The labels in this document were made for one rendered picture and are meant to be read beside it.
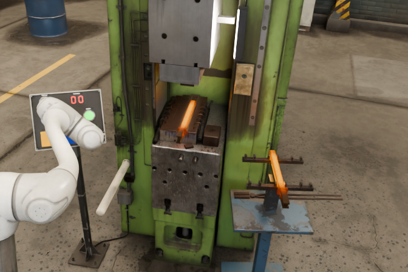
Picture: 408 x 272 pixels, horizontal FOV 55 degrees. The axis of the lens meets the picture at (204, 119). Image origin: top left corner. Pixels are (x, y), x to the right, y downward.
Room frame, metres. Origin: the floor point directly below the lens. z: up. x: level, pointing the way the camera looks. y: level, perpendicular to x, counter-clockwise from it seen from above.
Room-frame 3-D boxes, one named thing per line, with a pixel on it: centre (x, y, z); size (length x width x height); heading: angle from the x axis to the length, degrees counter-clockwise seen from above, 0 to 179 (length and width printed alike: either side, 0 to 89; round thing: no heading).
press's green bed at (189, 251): (1.98, 0.05, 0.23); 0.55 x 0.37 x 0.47; 173
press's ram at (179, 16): (1.98, 0.07, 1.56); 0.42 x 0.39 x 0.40; 173
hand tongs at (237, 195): (1.66, -0.49, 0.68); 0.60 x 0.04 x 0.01; 93
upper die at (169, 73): (1.98, 0.11, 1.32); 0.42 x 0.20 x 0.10; 173
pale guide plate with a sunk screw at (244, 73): (1.86, -0.19, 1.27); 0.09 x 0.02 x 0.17; 83
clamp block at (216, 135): (1.81, -0.05, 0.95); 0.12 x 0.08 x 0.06; 173
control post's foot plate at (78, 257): (1.76, 0.70, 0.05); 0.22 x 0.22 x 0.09; 83
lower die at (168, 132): (1.98, 0.11, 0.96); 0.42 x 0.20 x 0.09; 173
